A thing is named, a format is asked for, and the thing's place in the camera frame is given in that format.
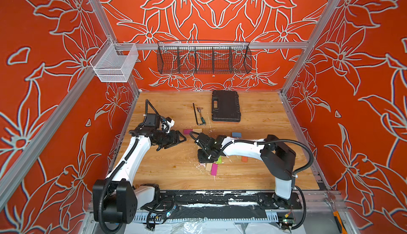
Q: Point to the black plastic tool case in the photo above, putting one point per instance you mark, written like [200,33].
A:
[225,106]

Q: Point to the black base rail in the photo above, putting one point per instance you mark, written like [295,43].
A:
[265,200]

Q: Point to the magenta block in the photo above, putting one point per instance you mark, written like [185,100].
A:
[214,169]
[187,131]

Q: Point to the orange block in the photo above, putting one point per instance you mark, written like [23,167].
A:
[244,159]

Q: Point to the green block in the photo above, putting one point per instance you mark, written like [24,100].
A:
[219,161]

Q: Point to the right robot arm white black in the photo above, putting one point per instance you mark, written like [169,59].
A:
[274,152]

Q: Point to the orange handled tool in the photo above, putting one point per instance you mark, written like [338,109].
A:
[339,223]

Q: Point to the green handled ratchet wrench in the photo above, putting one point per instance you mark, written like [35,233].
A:
[201,115]

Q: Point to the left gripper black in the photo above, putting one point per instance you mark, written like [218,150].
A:
[174,140]

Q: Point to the black wire basket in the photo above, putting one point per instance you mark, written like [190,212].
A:
[191,57]

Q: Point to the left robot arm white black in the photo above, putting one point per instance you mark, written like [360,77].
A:
[115,200]

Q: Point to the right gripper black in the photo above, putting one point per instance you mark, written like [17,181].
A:
[201,157]

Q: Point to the black hex key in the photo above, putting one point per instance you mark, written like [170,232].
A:
[196,117]

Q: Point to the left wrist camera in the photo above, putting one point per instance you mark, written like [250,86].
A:
[167,124]

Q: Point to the white wire basket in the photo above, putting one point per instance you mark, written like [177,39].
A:
[114,62]

